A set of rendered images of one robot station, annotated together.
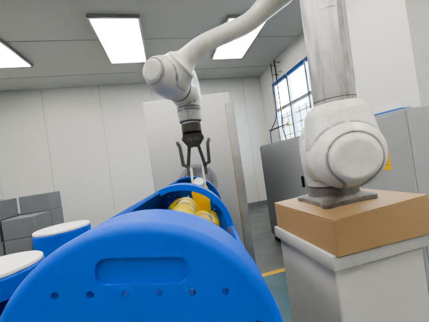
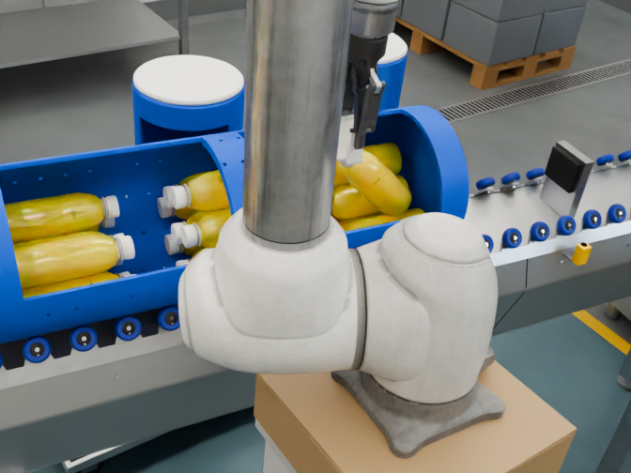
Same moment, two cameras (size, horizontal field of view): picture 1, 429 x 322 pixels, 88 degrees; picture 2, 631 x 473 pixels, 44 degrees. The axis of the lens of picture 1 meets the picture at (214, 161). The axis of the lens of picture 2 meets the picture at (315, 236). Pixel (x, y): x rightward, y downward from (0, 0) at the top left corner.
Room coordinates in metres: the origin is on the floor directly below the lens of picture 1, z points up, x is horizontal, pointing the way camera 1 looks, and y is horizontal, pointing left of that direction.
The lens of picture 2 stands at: (0.28, -1.00, 1.90)
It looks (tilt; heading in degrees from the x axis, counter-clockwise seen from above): 36 degrees down; 64
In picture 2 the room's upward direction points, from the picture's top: 7 degrees clockwise
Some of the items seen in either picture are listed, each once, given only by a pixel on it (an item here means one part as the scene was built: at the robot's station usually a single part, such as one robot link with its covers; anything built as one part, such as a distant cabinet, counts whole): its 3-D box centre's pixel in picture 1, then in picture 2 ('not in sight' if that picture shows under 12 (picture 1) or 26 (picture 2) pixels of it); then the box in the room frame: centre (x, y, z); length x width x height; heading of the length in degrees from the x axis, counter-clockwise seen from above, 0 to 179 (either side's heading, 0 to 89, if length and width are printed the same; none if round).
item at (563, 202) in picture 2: not in sight; (562, 181); (1.46, 0.16, 1.00); 0.10 x 0.04 x 0.15; 93
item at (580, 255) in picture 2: not in sight; (573, 246); (1.42, 0.03, 0.92); 0.08 x 0.03 x 0.05; 93
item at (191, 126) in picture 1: (192, 135); (361, 56); (0.85, 0.07, 1.40); 0.08 x 0.07 x 0.09; 93
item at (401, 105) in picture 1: (387, 110); not in sight; (1.65, -1.32, 1.48); 0.24 x 0.12 x 0.08; 20
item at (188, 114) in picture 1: (189, 116); (368, 13); (0.85, 0.07, 1.47); 0.09 x 0.09 x 0.06
